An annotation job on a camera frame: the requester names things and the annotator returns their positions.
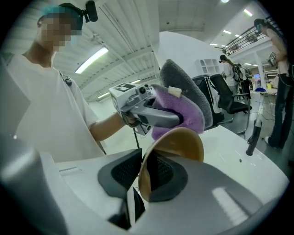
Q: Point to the black office chair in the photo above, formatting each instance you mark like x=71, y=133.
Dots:
x=225, y=91

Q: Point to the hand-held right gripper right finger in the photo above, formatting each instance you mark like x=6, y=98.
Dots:
x=195, y=206

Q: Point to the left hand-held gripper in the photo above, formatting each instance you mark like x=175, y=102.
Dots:
x=121, y=96

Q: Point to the person's white shirt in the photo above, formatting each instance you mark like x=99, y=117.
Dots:
x=46, y=110

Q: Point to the purple grey cloth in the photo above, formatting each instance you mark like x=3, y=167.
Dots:
x=181, y=110

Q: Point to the white shelf cabinet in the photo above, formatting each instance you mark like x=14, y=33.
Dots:
x=206, y=66

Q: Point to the black balcony railing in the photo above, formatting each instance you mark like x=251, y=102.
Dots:
x=241, y=42

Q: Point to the long ceiling light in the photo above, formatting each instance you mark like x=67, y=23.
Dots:
x=135, y=81
x=92, y=59

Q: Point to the tan wooden bowl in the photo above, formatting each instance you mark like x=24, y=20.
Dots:
x=181, y=142

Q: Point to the person's left forearm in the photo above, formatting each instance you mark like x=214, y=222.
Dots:
x=108, y=128

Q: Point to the person's left hand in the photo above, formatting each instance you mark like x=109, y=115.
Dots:
x=132, y=122

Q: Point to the black curved sink faucet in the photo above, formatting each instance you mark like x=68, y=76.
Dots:
x=253, y=140

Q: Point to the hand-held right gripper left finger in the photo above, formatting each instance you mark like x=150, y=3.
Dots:
x=87, y=183

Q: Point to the blue cloth bundle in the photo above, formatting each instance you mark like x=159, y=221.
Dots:
x=260, y=89

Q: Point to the black head-mounted camera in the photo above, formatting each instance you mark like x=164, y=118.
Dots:
x=90, y=10

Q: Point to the person's head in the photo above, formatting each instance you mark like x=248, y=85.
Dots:
x=59, y=29

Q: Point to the yellow cup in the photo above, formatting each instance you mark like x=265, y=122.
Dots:
x=269, y=85

